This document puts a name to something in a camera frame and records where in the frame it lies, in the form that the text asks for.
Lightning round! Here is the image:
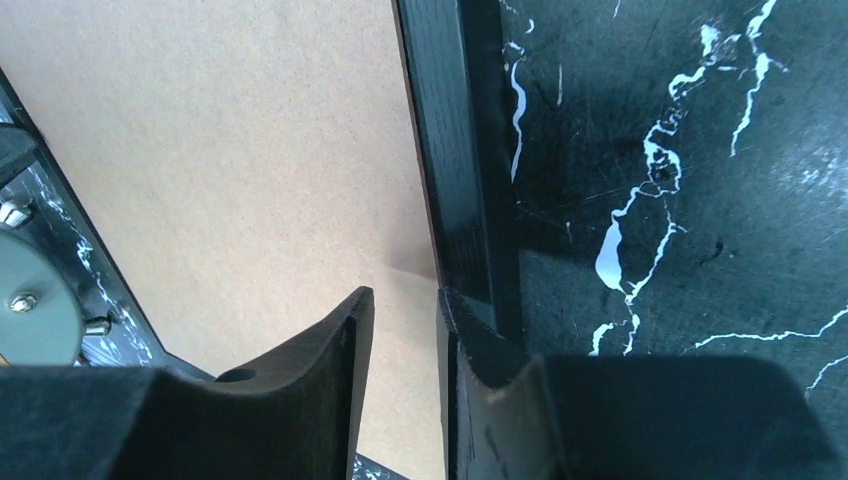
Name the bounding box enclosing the black picture frame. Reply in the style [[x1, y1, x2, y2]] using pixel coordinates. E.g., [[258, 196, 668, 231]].
[[0, 0, 528, 480]]

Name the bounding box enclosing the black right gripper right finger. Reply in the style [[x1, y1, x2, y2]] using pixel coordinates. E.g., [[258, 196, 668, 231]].
[[438, 289, 842, 479]]

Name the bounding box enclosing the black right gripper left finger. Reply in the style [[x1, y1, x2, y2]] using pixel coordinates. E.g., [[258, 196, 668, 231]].
[[1, 286, 375, 479]]

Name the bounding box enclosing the brown backing board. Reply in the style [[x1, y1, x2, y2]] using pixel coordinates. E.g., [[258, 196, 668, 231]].
[[0, 0, 446, 480]]

